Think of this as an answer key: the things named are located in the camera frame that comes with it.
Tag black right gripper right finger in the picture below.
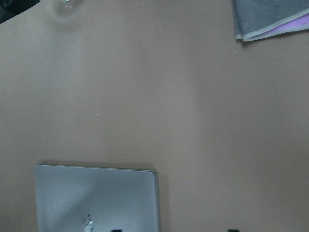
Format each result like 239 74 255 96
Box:
227 229 239 232

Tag grey laptop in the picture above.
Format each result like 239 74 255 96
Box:
35 164 160 232

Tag folded grey cloth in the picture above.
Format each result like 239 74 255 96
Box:
232 0 309 42

